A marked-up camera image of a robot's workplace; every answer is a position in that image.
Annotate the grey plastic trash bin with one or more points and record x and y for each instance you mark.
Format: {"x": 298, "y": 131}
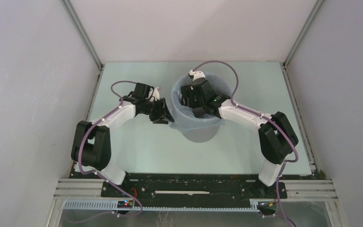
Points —
{"x": 202, "y": 135}

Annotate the aluminium extrusion base left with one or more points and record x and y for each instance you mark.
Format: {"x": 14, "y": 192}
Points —
{"x": 84, "y": 189}

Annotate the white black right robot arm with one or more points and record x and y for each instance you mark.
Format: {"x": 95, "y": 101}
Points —
{"x": 277, "y": 138}

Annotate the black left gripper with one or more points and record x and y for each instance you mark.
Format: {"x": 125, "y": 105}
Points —
{"x": 163, "y": 115}

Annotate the white slotted cable duct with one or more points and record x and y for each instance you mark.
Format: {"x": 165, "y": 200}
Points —
{"x": 111, "y": 205}

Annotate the aluminium frame rail left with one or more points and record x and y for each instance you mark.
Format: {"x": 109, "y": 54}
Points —
{"x": 78, "y": 25}

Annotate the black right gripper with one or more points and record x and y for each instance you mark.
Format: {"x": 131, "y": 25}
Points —
{"x": 187, "y": 91}

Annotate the aluminium frame rail right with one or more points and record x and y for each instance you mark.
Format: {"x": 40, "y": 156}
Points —
{"x": 306, "y": 141}

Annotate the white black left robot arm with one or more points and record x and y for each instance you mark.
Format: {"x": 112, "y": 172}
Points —
{"x": 92, "y": 149}

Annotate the aluminium frame rail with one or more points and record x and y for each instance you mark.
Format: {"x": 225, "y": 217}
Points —
{"x": 306, "y": 141}
{"x": 78, "y": 25}

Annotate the small electronics board with leds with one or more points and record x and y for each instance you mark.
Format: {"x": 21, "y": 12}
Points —
{"x": 123, "y": 204}

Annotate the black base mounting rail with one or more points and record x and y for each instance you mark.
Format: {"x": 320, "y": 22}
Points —
{"x": 195, "y": 189}

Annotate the blue translucent trash bag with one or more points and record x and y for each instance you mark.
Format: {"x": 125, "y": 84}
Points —
{"x": 184, "y": 119}

